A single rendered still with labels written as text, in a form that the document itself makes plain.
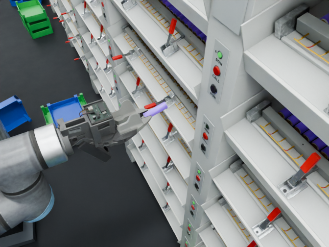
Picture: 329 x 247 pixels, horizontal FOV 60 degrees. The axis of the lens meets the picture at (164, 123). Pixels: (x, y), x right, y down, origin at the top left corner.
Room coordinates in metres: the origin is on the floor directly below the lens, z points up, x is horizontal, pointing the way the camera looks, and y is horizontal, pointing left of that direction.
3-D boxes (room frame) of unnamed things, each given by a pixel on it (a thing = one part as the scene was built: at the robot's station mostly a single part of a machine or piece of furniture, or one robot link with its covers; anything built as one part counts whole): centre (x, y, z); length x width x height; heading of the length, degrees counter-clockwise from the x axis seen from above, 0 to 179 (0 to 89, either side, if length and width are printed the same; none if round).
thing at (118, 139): (0.42, 0.11, 0.99); 0.09 x 0.05 x 0.02; 113
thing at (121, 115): (0.48, 0.09, 1.01); 0.09 x 0.03 x 0.06; 122
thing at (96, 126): (0.42, 0.17, 1.01); 0.12 x 0.08 x 0.09; 117
